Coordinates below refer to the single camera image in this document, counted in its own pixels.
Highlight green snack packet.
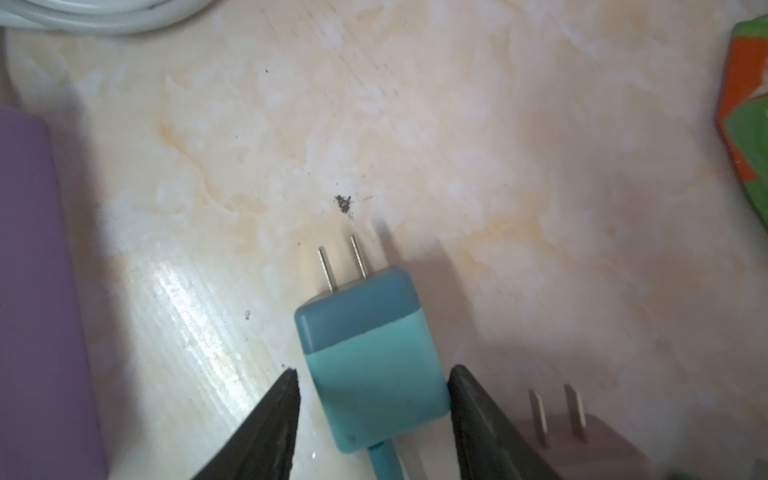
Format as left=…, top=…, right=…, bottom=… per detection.
left=716, top=15, right=767, bottom=223

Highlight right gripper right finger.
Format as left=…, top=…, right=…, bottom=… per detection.
left=447, top=365, right=561, bottom=480

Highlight white coiled power cord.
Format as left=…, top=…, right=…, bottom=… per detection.
left=0, top=0, right=217, bottom=36

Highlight pink charger plug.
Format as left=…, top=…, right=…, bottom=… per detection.
left=515, top=384, right=656, bottom=479

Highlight teal charger plug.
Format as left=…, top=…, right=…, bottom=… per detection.
left=294, top=243, right=450, bottom=453

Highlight purple power strip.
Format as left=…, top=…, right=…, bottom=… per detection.
left=1, top=107, right=108, bottom=479

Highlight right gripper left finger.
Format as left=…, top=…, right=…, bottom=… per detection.
left=194, top=368, right=301, bottom=480

